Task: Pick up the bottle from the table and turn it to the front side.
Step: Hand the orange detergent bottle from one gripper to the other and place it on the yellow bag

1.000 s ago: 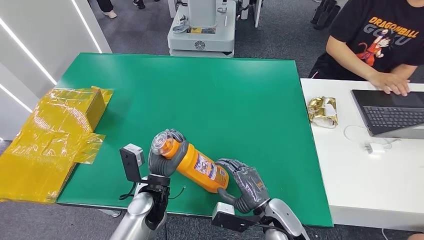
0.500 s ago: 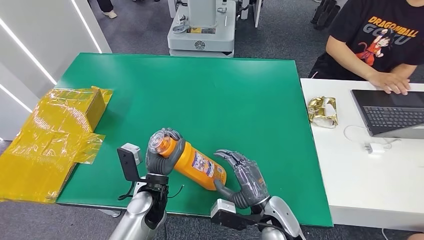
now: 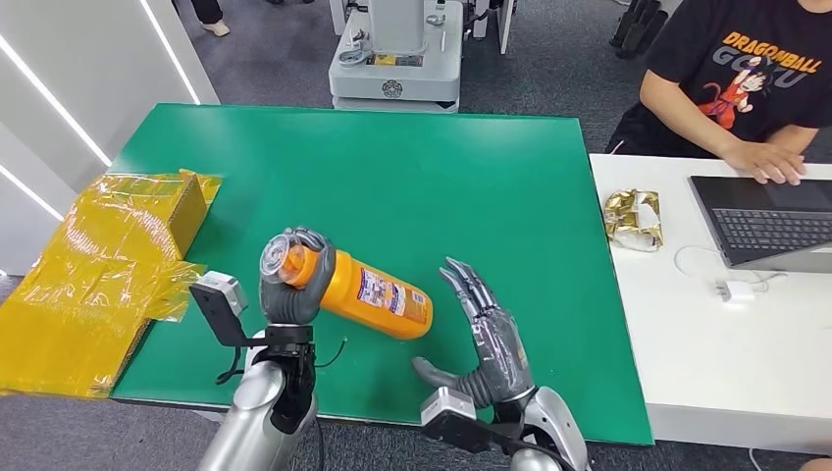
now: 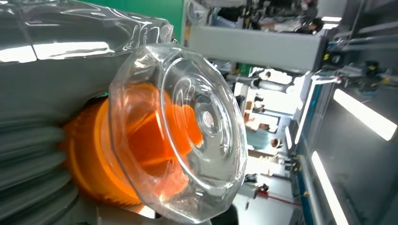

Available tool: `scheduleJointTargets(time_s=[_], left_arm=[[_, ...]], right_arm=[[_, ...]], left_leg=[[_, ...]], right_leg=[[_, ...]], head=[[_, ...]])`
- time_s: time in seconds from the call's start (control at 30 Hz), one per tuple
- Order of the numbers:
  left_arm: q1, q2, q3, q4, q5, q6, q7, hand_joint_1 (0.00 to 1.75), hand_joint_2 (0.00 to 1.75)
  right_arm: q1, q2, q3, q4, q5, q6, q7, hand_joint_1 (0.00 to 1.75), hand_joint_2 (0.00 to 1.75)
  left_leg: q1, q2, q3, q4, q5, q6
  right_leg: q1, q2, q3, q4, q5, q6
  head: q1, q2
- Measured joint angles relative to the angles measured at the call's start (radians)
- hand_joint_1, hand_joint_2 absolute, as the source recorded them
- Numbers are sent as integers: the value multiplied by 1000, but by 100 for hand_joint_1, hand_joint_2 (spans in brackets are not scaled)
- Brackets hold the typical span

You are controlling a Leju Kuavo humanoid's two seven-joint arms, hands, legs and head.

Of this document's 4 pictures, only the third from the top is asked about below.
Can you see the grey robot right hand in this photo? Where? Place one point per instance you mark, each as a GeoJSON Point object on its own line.
{"type": "Point", "coordinates": [500, 357]}

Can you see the person's right hand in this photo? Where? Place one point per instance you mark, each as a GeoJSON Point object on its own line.
{"type": "Point", "coordinates": [764, 162]}

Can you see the person's right forearm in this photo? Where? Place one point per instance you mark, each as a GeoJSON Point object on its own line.
{"type": "Point", "coordinates": [682, 114]}

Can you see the white metal frame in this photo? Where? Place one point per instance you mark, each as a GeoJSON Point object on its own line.
{"type": "Point", "coordinates": [505, 26]}

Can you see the black stand legs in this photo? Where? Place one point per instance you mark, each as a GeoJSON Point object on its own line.
{"type": "Point", "coordinates": [640, 29]}

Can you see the green table mat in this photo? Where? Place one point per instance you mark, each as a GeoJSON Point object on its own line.
{"type": "Point", "coordinates": [390, 182]}

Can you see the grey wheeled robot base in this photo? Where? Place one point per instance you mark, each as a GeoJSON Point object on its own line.
{"type": "Point", "coordinates": [403, 78]}

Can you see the person's left forearm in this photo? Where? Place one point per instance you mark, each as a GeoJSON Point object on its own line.
{"type": "Point", "coordinates": [793, 138]}

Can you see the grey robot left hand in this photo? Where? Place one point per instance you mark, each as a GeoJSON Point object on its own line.
{"type": "Point", "coordinates": [289, 305]}

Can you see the standing person with white shoe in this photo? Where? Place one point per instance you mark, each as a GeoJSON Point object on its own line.
{"type": "Point", "coordinates": [211, 16]}

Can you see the crumpled gold wrapper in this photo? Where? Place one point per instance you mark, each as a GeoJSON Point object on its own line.
{"type": "Point", "coordinates": [630, 218]}

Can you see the dark grey laptop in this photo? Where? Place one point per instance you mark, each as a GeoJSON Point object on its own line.
{"type": "Point", "coordinates": [767, 227]}

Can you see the white desk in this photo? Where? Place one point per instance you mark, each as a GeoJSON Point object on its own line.
{"type": "Point", "coordinates": [702, 364]}

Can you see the orange juice bottle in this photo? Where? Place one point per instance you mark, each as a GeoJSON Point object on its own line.
{"type": "Point", "coordinates": [377, 296]}

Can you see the yellow film-wrapped cardboard box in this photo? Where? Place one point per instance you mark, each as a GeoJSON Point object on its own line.
{"type": "Point", "coordinates": [84, 260]}

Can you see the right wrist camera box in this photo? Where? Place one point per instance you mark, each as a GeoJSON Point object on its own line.
{"type": "Point", "coordinates": [452, 416]}

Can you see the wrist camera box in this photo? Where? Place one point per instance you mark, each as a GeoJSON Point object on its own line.
{"type": "Point", "coordinates": [452, 416]}
{"type": "Point", "coordinates": [218, 296]}

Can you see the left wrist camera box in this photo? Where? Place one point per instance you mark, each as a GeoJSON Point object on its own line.
{"type": "Point", "coordinates": [218, 296]}

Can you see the white charger adapter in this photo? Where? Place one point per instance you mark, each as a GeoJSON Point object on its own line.
{"type": "Point", "coordinates": [736, 291]}

